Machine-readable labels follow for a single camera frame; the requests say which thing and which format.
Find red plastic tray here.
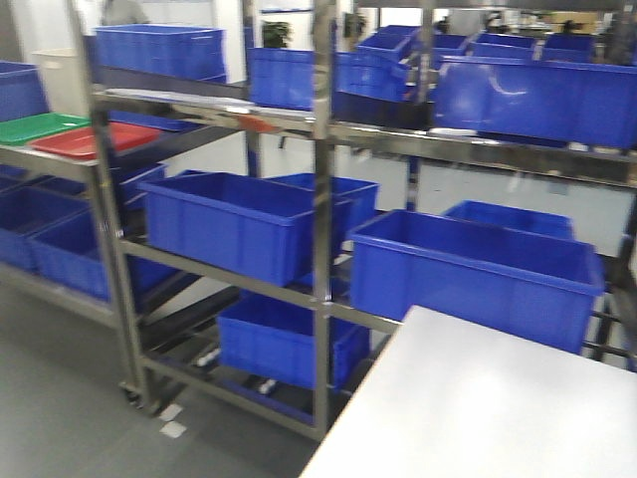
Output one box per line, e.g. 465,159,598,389
28,121,161,160

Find blue bin upper left shelf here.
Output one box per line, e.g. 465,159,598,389
433,56,636,149

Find large blue plastic bin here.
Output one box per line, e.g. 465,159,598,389
350,210,605,354

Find stainless steel shelf rack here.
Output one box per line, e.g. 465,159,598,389
1,1,636,439

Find cream plastic basket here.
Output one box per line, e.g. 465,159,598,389
33,48,90,117

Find blue bin middle shelf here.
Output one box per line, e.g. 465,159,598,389
138,171,354,288

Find blue bin shelf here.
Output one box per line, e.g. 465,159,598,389
217,294,370,389
433,56,636,149
138,171,354,288

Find blue bin bottom shelf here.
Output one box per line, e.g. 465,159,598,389
217,294,370,389

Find green plastic tray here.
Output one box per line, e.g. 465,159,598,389
0,113,91,146

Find stacked blue crates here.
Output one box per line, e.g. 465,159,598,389
95,24,227,83

